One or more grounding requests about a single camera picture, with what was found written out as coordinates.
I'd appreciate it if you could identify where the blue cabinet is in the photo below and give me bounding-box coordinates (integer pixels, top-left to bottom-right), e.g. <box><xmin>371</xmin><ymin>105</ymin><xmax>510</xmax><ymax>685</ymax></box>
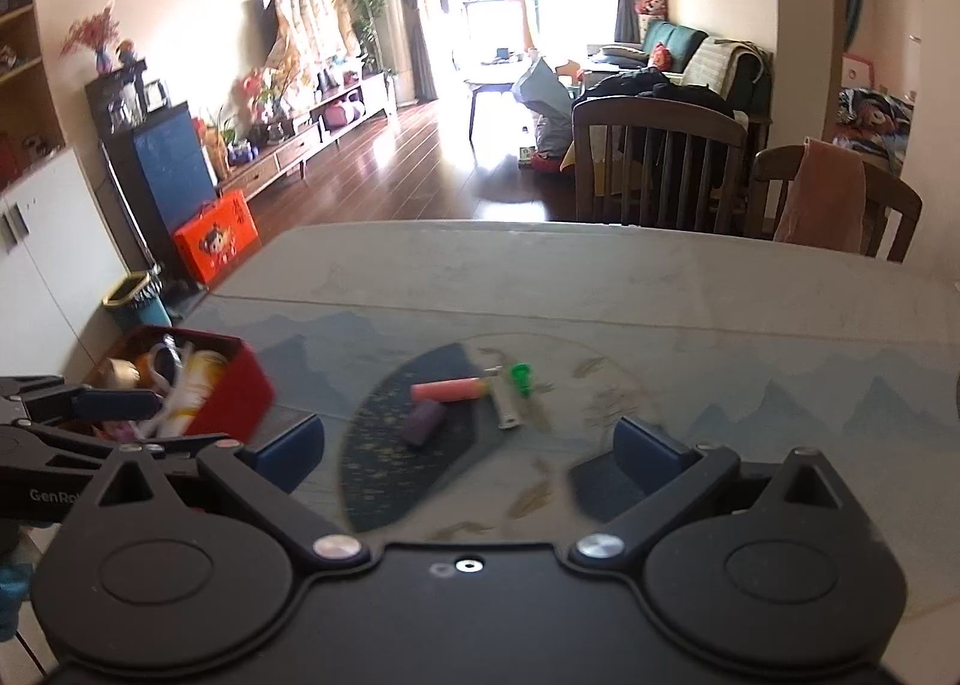
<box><xmin>100</xmin><ymin>102</ymin><xmax>220</xmax><ymax>281</ymax></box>

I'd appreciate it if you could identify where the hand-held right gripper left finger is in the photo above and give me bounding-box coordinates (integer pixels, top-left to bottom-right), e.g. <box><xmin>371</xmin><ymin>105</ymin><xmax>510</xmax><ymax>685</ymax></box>
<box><xmin>96</xmin><ymin>415</ymin><xmax>373</xmax><ymax>567</ymax></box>

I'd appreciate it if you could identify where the coffee table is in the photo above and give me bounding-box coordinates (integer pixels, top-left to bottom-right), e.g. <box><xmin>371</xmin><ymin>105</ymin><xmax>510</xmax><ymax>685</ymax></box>
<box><xmin>463</xmin><ymin>59</ymin><xmax>542</xmax><ymax>143</ymax></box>

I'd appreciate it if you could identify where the white plastic tool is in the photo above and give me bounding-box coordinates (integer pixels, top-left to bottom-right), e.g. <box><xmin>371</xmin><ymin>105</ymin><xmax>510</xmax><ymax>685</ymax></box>
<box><xmin>480</xmin><ymin>365</ymin><xmax>524</xmax><ymax>429</ymax></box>

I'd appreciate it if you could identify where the wooden tv cabinet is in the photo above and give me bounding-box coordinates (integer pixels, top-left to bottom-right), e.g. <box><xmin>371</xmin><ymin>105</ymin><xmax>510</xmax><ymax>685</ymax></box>
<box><xmin>216</xmin><ymin>71</ymin><xmax>400</xmax><ymax>200</ymax></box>

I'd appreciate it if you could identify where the white plastic bag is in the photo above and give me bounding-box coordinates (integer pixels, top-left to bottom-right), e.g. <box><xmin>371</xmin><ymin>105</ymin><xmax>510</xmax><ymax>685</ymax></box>
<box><xmin>511</xmin><ymin>57</ymin><xmax>575</xmax><ymax>156</ymax></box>

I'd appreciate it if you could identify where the white bottle with yellow label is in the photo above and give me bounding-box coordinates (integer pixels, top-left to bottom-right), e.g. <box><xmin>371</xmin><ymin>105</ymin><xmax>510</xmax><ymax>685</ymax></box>
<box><xmin>170</xmin><ymin>349</ymin><xmax>230</xmax><ymax>434</ymax></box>

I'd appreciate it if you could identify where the white plastic spoon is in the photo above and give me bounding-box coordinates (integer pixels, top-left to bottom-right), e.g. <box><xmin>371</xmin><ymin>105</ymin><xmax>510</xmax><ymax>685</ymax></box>
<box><xmin>142</xmin><ymin>342</ymin><xmax>188</xmax><ymax>435</ymax></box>

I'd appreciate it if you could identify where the teal sofa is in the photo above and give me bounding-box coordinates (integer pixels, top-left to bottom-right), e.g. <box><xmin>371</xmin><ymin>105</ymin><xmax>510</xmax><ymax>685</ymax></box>
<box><xmin>600</xmin><ymin>19</ymin><xmax>773</xmax><ymax>124</ymax></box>

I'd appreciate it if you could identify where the wooden bookshelf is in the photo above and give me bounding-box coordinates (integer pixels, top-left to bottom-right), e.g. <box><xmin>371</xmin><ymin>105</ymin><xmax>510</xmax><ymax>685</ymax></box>
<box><xmin>0</xmin><ymin>0</ymin><xmax>70</xmax><ymax>193</ymax></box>

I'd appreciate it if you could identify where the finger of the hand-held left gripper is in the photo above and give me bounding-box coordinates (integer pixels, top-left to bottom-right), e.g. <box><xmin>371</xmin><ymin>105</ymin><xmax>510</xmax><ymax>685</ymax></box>
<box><xmin>0</xmin><ymin>425</ymin><xmax>239</xmax><ymax>474</ymax></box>
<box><xmin>0</xmin><ymin>374</ymin><xmax>166</xmax><ymax>426</ymax></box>

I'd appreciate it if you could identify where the wooden slatted chair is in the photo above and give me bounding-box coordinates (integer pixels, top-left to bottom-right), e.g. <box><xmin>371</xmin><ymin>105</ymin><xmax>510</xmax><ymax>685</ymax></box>
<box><xmin>571</xmin><ymin>95</ymin><xmax>751</xmax><ymax>236</ymax></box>

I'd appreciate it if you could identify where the vase of red flowers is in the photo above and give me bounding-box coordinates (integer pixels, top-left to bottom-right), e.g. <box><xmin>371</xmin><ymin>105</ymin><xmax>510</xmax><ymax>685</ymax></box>
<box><xmin>59</xmin><ymin>0</ymin><xmax>127</xmax><ymax>76</ymax></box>

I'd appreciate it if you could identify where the cream sofa blanket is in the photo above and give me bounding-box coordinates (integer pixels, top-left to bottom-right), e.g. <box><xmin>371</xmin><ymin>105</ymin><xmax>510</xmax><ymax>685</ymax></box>
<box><xmin>681</xmin><ymin>37</ymin><xmax>766</xmax><ymax>100</ymax></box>

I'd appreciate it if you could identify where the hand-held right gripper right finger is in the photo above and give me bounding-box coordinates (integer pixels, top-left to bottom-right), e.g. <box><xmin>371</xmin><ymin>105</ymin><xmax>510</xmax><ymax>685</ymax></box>
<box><xmin>570</xmin><ymin>418</ymin><xmax>850</xmax><ymax>570</ymax></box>

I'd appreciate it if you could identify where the floral fabric cover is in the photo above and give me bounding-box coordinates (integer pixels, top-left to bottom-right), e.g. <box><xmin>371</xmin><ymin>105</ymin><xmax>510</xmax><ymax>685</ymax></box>
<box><xmin>261</xmin><ymin>0</ymin><xmax>362</xmax><ymax>95</ymax></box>

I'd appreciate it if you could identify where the white cabinet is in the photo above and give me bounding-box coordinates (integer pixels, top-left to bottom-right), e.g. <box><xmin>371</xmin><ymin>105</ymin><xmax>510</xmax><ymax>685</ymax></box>
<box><xmin>0</xmin><ymin>145</ymin><xmax>130</xmax><ymax>390</ymax></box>

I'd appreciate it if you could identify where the orange gift box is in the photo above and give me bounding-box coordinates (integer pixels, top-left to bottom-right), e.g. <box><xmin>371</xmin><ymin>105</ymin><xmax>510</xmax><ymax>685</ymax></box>
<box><xmin>173</xmin><ymin>188</ymin><xmax>260</xmax><ymax>285</ymax></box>

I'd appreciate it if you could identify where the teal trash bin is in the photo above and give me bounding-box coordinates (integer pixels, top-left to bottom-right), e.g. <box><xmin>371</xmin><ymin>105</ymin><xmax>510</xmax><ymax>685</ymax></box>
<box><xmin>100</xmin><ymin>271</ymin><xmax>175</xmax><ymax>332</ymax></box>

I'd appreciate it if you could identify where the red tin box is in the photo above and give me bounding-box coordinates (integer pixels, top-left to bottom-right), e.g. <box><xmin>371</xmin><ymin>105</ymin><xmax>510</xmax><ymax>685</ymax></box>
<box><xmin>81</xmin><ymin>326</ymin><xmax>275</xmax><ymax>443</ymax></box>

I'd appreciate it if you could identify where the pink tube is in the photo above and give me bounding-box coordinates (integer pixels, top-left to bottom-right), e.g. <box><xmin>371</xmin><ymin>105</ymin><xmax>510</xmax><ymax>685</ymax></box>
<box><xmin>410</xmin><ymin>377</ymin><xmax>486</xmax><ymax>404</ymax></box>

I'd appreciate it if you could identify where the pink towel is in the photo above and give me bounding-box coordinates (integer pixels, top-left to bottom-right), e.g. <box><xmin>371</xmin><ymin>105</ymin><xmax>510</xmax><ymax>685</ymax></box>
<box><xmin>772</xmin><ymin>137</ymin><xmax>868</xmax><ymax>253</ymax></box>

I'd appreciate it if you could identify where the person's left hand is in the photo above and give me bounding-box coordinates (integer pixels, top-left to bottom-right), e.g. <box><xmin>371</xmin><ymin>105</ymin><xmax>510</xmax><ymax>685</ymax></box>
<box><xmin>0</xmin><ymin>561</ymin><xmax>35</xmax><ymax>642</ymax></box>

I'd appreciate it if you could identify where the green potted plant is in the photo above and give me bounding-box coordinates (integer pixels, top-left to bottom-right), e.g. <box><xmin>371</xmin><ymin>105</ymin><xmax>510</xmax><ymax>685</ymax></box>
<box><xmin>351</xmin><ymin>0</ymin><xmax>394</xmax><ymax>77</ymax></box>

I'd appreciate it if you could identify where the wooden chair with towel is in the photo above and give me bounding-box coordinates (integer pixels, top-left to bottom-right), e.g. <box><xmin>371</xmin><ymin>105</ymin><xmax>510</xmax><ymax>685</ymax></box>
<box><xmin>744</xmin><ymin>143</ymin><xmax>923</xmax><ymax>263</ymax></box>

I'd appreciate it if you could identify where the dark clothes pile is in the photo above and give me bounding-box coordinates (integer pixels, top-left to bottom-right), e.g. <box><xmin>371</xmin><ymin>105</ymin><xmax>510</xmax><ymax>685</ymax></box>
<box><xmin>585</xmin><ymin>68</ymin><xmax>736</xmax><ymax>120</ymax></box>

